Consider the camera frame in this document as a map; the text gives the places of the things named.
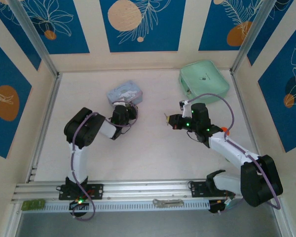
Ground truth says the green circuit board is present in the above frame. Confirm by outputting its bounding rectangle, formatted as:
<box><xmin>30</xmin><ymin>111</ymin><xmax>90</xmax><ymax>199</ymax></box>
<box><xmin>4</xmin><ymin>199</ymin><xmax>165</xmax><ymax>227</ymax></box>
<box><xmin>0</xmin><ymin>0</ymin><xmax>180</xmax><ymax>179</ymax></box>
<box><xmin>22</xmin><ymin>199</ymin><xmax>46</xmax><ymax>211</ymax></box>

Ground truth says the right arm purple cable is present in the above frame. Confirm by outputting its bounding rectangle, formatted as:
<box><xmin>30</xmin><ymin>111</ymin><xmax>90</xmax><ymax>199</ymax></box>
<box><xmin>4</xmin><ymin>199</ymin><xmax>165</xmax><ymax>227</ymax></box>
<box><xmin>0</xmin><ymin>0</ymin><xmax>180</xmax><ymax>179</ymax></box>
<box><xmin>185</xmin><ymin>93</ymin><xmax>281</xmax><ymax>215</ymax></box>

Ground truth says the black base controller box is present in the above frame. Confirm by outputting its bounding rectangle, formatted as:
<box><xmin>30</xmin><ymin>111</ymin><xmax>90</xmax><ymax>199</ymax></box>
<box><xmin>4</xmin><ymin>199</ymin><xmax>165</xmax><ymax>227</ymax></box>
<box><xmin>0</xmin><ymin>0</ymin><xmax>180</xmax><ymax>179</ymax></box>
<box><xmin>209</xmin><ymin>199</ymin><xmax>232</xmax><ymax>215</ymax></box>
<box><xmin>69</xmin><ymin>200</ymin><xmax>90</xmax><ymax>213</ymax></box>

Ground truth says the light blue patterned pouch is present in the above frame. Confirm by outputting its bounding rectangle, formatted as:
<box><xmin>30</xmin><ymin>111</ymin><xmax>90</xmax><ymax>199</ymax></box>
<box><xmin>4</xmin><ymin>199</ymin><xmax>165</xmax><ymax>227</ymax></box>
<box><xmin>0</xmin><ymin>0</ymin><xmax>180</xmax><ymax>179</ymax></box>
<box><xmin>106</xmin><ymin>79</ymin><xmax>144</xmax><ymax>106</ymax></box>

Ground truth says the silver metal latch bracket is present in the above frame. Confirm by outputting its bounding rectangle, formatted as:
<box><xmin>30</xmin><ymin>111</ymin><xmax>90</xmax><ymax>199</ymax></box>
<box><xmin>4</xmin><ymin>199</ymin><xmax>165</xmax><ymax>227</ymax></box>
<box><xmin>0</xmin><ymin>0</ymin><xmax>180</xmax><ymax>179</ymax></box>
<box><xmin>152</xmin><ymin>198</ymin><xmax>185</xmax><ymax>208</ymax></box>

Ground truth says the white slotted cable duct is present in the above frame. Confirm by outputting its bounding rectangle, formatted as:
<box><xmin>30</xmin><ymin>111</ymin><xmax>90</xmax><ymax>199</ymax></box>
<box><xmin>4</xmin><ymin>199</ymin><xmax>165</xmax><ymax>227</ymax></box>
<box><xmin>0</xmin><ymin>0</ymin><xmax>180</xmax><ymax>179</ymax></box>
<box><xmin>43</xmin><ymin>200</ymin><xmax>210</xmax><ymax>213</ymax></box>

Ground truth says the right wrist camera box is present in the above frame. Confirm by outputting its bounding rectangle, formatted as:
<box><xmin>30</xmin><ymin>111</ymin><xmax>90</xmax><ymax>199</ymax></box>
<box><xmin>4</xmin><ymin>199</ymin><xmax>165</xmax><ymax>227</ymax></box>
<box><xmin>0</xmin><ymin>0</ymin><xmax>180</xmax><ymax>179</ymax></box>
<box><xmin>179</xmin><ymin>99</ymin><xmax>191</xmax><ymax>118</ymax></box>

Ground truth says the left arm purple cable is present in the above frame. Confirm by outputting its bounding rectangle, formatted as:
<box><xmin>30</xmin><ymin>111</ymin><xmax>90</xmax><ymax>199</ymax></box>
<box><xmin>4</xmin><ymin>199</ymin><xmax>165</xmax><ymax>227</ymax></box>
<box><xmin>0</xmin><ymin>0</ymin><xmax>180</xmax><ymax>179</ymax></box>
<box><xmin>70</xmin><ymin>100</ymin><xmax>139</xmax><ymax>222</ymax></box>

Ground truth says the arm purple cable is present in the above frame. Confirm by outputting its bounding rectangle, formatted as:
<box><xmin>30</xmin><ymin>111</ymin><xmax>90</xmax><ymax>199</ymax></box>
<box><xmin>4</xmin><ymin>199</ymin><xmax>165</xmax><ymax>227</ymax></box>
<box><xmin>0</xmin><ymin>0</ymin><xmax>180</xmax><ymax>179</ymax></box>
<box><xmin>185</xmin><ymin>93</ymin><xmax>281</xmax><ymax>215</ymax></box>
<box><xmin>70</xmin><ymin>100</ymin><xmax>139</xmax><ymax>222</ymax></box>

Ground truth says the aluminium cross rail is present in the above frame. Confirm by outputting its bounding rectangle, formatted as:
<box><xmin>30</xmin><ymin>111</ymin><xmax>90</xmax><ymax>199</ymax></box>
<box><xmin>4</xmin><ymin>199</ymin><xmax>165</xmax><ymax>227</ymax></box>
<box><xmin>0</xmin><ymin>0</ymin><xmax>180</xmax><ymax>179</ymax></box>
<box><xmin>11</xmin><ymin>178</ymin><xmax>283</xmax><ymax>203</ymax></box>

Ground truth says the mint green zip pouch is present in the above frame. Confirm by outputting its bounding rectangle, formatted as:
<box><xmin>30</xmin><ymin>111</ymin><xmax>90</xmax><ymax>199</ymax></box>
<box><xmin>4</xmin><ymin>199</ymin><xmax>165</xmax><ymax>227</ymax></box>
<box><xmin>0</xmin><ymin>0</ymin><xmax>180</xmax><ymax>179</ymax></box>
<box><xmin>179</xmin><ymin>60</ymin><xmax>230</xmax><ymax>104</ymax></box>

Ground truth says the aluminium side rail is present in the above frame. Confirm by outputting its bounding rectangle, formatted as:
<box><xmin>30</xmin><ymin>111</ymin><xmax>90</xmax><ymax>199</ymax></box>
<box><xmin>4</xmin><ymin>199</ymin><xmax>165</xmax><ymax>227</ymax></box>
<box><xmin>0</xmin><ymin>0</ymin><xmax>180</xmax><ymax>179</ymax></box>
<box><xmin>26</xmin><ymin>73</ymin><xmax>62</xmax><ymax>183</ymax></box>
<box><xmin>230</xmin><ymin>70</ymin><xmax>268</xmax><ymax>178</ymax></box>

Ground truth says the aluminium frame post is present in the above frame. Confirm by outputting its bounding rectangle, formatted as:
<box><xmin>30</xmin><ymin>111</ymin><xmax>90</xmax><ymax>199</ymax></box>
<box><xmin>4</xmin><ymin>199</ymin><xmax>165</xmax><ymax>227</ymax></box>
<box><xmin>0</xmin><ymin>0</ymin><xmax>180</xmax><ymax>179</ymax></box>
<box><xmin>8</xmin><ymin>0</ymin><xmax>60</xmax><ymax>79</ymax></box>
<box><xmin>230</xmin><ymin>0</ymin><xmax>274</xmax><ymax>75</ymax></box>

